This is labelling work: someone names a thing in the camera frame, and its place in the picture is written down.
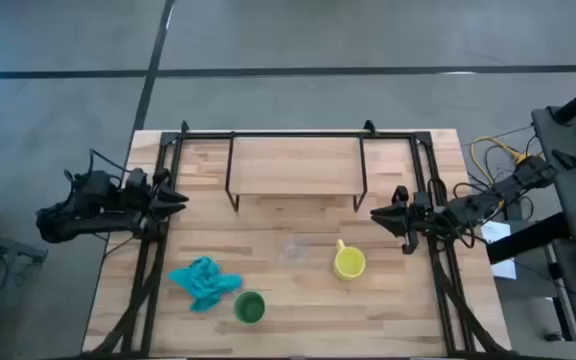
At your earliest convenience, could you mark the wooden shelf with black legs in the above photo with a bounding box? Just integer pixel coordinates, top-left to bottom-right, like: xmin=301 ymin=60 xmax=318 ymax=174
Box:
xmin=224 ymin=131 xmax=370 ymax=214

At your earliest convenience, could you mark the clear plastic cup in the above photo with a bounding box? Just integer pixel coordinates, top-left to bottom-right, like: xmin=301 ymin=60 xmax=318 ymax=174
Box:
xmin=280 ymin=238 xmax=310 ymax=263

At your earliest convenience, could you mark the yellow mug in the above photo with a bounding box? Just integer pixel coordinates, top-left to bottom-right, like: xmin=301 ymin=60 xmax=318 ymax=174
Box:
xmin=332 ymin=238 xmax=368 ymax=281

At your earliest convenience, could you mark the teal cloth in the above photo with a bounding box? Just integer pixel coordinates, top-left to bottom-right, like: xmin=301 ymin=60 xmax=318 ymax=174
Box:
xmin=168 ymin=256 xmax=244 ymax=314

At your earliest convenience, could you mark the green cup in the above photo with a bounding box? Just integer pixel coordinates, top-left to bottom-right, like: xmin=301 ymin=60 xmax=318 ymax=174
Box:
xmin=233 ymin=290 xmax=267 ymax=325

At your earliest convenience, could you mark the yellow cable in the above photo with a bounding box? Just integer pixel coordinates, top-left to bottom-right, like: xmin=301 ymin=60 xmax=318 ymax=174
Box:
xmin=470 ymin=136 xmax=530 ymax=211

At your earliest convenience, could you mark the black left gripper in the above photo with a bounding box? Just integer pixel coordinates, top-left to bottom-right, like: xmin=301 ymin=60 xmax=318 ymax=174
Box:
xmin=122 ymin=168 xmax=190 ymax=236

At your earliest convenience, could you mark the black support bar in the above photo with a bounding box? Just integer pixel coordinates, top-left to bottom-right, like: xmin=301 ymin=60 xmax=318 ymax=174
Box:
xmin=485 ymin=212 xmax=570 ymax=265

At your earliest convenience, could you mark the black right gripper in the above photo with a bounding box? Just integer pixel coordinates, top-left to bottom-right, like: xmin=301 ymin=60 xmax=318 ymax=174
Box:
xmin=370 ymin=185 xmax=439 ymax=255

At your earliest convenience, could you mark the black metal table frame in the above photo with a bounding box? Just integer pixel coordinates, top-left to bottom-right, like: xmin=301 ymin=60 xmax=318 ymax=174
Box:
xmin=87 ymin=119 xmax=517 ymax=359

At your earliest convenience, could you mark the white paper sheet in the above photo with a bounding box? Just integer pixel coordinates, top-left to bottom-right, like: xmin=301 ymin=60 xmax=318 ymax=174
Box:
xmin=480 ymin=221 xmax=518 ymax=280

